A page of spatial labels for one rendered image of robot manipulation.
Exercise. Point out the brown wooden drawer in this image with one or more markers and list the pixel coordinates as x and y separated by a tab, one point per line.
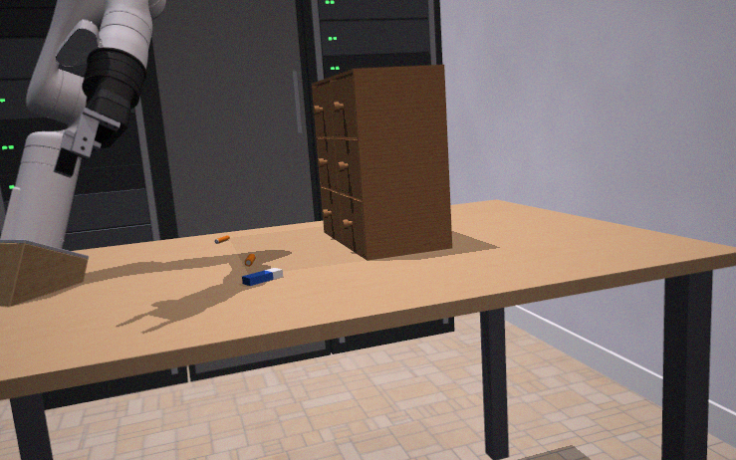
331	212
348	165
344	110
323	109
353	222
327	161

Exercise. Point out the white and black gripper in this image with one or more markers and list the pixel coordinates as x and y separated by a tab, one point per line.
117	59

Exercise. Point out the brown wooden chest of drawers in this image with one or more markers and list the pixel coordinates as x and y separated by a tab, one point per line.
403	155

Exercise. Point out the blue and white eraser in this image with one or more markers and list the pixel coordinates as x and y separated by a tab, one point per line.
261	277

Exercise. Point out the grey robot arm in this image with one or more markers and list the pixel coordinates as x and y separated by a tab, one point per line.
41	200

